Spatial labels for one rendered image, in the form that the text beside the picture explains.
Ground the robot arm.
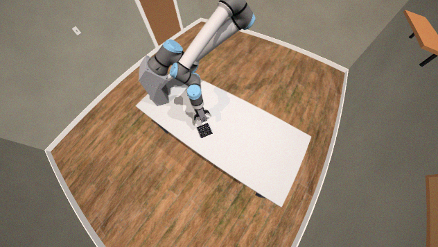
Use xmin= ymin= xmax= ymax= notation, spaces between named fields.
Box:
xmin=148 ymin=0 xmax=255 ymax=123

